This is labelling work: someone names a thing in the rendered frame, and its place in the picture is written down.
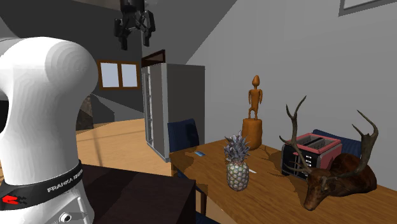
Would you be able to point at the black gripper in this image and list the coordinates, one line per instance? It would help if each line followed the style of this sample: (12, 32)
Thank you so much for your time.
(132, 6)

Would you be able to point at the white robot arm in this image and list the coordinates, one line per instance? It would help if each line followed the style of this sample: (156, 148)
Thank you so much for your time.
(40, 102)

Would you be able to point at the brown framed window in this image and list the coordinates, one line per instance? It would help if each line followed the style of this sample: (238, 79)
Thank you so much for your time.
(119, 75)

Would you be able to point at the grey refrigerator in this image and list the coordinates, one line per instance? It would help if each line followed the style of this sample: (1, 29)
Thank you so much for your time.
(183, 102)

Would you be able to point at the dark blue chair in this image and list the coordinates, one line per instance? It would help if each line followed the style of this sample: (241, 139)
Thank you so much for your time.
(352, 145)
(183, 135)

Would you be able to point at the small blue flat card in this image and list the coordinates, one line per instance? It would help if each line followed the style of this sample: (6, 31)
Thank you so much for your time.
(200, 154)

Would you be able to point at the orange wooden figure statue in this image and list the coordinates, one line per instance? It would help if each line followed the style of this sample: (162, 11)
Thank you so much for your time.
(252, 130)

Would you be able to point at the dark robot stand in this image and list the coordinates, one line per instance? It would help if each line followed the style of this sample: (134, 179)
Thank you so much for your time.
(139, 198)

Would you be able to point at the pineapple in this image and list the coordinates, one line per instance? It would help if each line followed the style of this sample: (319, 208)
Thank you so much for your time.
(237, 175)

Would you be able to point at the small white flat piece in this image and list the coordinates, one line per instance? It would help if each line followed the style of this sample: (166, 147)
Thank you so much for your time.
(252, 171)

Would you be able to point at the wooden table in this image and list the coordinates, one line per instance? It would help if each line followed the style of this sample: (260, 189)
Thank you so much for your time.
(270, 198)

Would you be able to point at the red and black toaster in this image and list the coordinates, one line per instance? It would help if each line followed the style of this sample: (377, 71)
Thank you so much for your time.
(322, 152)

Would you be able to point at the brown deer head with antlers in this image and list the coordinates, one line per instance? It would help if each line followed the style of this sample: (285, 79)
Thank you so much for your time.
(347, 176)

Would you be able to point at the brown wall cabinet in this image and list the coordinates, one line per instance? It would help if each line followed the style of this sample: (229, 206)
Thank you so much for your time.
(154, 58)

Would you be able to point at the grey framed wall picture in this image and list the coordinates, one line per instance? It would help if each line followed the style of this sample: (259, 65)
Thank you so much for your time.
(366, 5)

